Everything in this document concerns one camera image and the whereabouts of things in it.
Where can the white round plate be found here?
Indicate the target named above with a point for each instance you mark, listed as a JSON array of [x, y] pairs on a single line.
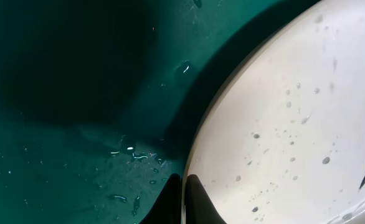
[[285, 141]]

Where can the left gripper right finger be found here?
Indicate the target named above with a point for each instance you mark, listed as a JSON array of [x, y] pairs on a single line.
[[198, 206]]

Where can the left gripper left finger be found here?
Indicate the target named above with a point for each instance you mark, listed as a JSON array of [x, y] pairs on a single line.
[[167, 207]]

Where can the teal plastic tray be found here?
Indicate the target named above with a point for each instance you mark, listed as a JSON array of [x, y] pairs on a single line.
[[100, 100]]

